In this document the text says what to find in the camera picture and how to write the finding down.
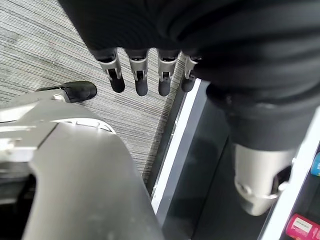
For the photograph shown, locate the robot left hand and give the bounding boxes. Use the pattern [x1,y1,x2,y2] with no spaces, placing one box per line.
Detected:
[57,0,320,217]

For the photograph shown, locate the dark robot foot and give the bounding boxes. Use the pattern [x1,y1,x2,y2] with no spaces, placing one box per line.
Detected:
[36,81,98,103]

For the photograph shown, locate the dark shelf unit white edges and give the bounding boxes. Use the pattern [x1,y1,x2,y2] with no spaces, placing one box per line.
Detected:
[146,77,320,240]

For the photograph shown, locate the teal product package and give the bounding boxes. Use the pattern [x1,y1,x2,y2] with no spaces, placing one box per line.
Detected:
[310,152,320,177]

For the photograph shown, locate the silver robot leg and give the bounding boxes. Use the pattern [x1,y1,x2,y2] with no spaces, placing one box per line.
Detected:
[0,90,166,240]

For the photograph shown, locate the pink bottle white label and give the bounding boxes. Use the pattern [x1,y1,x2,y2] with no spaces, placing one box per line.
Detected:
[286,213,320,240]

